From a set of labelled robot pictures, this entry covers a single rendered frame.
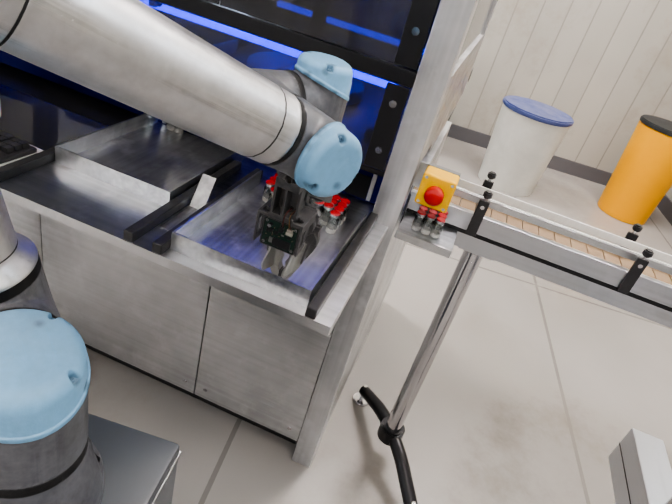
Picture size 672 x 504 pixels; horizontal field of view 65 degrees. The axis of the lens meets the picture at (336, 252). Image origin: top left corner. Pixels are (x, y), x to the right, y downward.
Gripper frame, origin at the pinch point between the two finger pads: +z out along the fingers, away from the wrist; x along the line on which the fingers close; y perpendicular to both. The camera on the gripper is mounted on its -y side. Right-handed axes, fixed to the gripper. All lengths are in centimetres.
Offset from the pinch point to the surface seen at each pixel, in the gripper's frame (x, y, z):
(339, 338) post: 9, -36, 39
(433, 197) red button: 18.2, -32.6, -8.0
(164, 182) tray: -34.1, -18.1, 3.6
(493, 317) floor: 64, -157, 92
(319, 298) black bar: 7.4, 0.6, 1.7
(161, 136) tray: -48, -37, 4
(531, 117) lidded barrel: 56, -323, 34
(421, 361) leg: 31, -51, 48
